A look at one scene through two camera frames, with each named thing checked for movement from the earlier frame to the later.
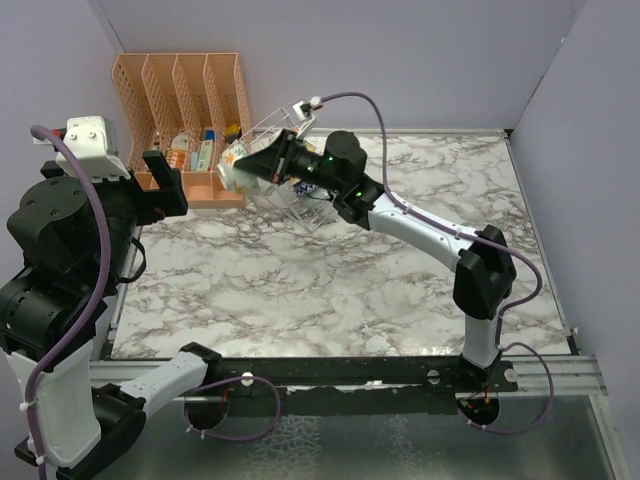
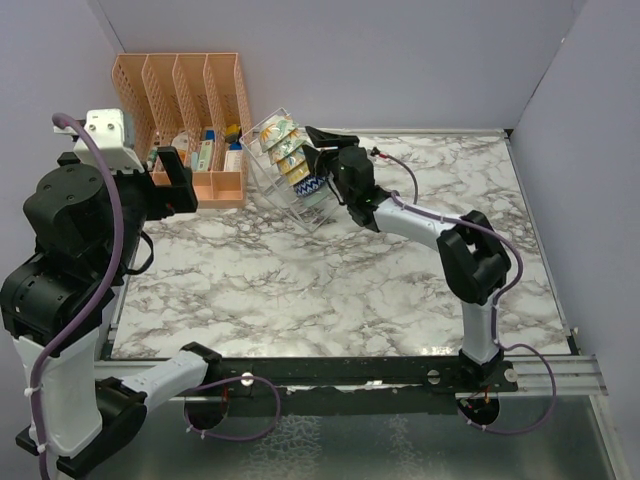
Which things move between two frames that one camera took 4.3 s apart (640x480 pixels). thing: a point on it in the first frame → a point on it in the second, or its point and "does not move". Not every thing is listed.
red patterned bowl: [305, 188] does not move
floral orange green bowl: [234, 179] → [275, 130]
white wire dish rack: [313, 206] does not move
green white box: [205, 157] does not move
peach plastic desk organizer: [189, 105] does not move
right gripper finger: [274, 162] → [326, 140]
